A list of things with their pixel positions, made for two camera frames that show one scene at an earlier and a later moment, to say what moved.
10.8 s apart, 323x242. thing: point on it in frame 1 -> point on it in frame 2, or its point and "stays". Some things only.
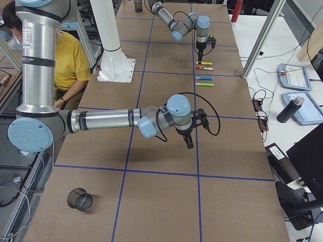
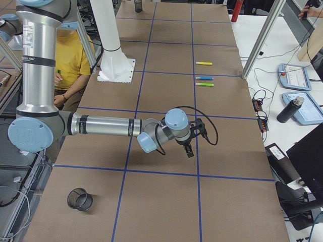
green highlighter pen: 204,84 stays
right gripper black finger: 189,141 -> 189,150
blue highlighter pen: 207,78 stays
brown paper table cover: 116,185 stays
